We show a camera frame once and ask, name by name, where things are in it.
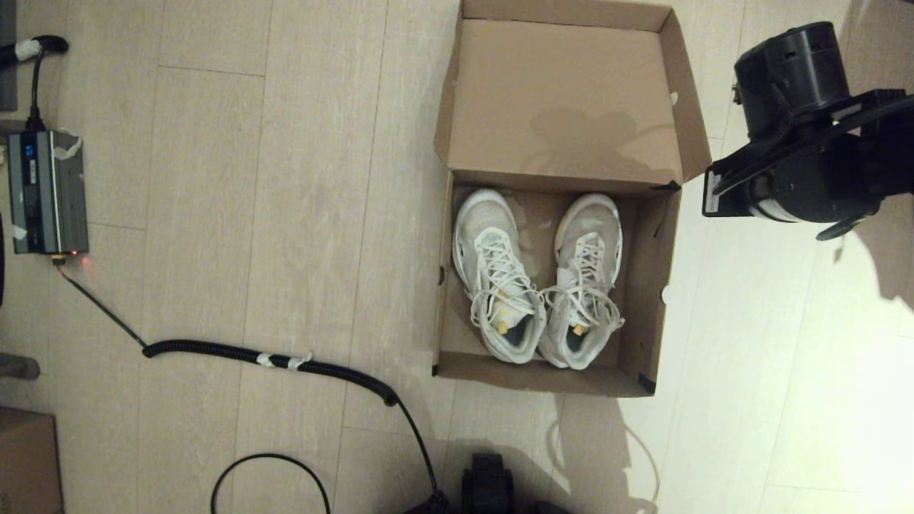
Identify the white sneaker tan toe edge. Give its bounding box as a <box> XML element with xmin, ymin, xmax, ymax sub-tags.
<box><xmin>537</xmin><ymin>193</ymin><xmax>626</xmax><ymax>371</ymax></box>

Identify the brown cardboard shoe box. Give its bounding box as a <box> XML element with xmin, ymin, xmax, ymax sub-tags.
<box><xmin>431</xmin><ymin>0</ymin><xmax>713</xmax><ymax>398</ymax></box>

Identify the white sneaker black side mark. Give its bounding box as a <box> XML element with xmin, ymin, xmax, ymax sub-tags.
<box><xmin>452</xmin><ymin>188</ymin><xmax>547</xmax><ymax>365</ymax></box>

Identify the small brown cardboard box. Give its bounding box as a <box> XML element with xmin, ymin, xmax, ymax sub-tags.
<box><xmin>0</xmin><ymin>408</ymin><xmax>65</xmax><ymax>514</ymax></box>

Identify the black ridged robot part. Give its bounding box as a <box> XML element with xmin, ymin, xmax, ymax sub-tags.
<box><xmin>461</xmin><ymin>453</ymin><xmax>515</xmax><ymax>514</ymax></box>

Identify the grey power supply unit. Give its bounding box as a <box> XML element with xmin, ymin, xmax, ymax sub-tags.
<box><xmin>7</xmin><ymin>131</ymin><xmax>90</xmax><ymax>256</ymax></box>

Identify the grey metal foot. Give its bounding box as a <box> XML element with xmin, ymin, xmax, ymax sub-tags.
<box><xmin>0</xmin><ymin>353</ymin><xmax>41</xmax><ymax>381</ymax></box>

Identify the dark flat panel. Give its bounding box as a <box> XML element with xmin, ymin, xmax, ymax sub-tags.
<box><xmin>0</xmin><ymin>0</ymin><xmax>20</xmax><ymax>113</ymax></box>

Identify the thin black cable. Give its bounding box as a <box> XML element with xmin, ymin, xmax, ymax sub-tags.
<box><xmin>211</xmin><ymin>453</ymin><xmax>333</xmax><ymax>514</ymax></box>

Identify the black coiled cable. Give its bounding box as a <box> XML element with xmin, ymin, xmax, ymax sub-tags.
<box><xmin>56</xmin><ymin>257</ymin><xmax>449</xmax><ymax>514</ymax></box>

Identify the thick black taped cable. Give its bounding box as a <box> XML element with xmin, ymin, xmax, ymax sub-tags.
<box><xmin>0</xmin><ymin>36</ymin><xmax>71</xmax><ymax>133</ymax></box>

